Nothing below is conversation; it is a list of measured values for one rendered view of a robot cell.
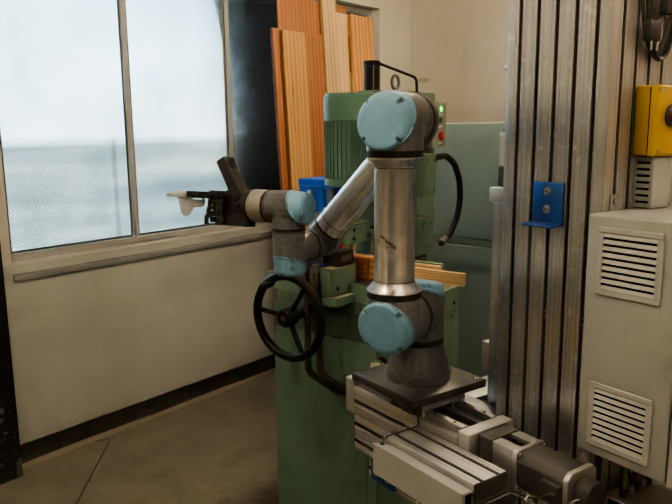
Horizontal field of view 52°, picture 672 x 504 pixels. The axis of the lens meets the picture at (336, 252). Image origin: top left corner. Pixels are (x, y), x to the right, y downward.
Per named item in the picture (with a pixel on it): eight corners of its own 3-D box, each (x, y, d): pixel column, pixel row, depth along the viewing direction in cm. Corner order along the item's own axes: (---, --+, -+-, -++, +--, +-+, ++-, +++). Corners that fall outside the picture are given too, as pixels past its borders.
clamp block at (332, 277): (296, 292, 223) (295, 264, 222) (321, 284, 234) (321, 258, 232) (332, 298, 215) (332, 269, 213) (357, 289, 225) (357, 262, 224)
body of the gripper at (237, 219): (200, 223, 163) (242, 226, 157) (202, 187, 163) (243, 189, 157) (221, 224, 170) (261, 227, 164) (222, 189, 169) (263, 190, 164)
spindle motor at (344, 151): (314, 187, 234) (312, 93, 229) (344, 183, 248) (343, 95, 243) (356, 189, 224) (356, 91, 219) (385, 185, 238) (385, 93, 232)
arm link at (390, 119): (433, 344, 152) (437, 90, 142) (406, 364, 139) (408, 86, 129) (383, 336, 157) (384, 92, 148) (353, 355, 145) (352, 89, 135)
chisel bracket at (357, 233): (333, 247, 238) (333, 223, 236) (357, 242, 249) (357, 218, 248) (351, 249, 234) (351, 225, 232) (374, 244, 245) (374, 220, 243)
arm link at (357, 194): (428, 83, 154) (305, 233, 176) (408, 80, 145) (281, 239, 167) (464, 118, 151) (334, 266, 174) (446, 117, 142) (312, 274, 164)
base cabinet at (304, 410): (276, 507, 257) (271, 323, 245) (363, 449, 303) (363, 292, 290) (377, 549, 231) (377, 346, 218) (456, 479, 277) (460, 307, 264)
